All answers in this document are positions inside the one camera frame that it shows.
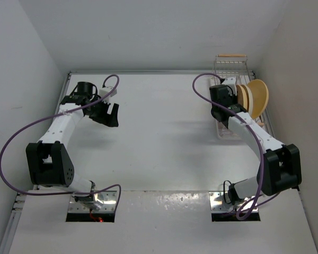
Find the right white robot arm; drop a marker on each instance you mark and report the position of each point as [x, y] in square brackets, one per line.
[280, 164]

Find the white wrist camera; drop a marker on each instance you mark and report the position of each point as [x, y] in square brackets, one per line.
[107, 92]
[231, 82]

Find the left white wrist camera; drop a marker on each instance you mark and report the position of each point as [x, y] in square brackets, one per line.
[107, 92]

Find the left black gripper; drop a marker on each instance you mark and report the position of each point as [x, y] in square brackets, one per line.
[103, 118]

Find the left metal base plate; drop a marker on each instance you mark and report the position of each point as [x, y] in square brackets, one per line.
[104, 202]

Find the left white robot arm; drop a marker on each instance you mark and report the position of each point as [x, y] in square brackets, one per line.
[48, 160]

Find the metal base plate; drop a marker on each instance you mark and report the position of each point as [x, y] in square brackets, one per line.
[221, 204]
[104, 202]

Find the yellow plate front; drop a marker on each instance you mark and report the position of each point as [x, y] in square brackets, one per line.
[242, 96]

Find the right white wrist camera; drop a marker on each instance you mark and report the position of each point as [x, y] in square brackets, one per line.
[231, 82]

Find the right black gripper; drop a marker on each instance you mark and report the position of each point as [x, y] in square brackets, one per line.
[233, 97]

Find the wire dish rack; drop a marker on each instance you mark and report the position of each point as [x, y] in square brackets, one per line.
[238, 65]

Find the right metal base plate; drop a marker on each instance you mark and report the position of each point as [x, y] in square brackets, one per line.
[221, 204]

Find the cream white plate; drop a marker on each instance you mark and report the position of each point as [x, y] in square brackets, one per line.
[249, 98]

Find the yellow plate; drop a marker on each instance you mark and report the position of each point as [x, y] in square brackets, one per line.
[260, 95]
[242, 96]

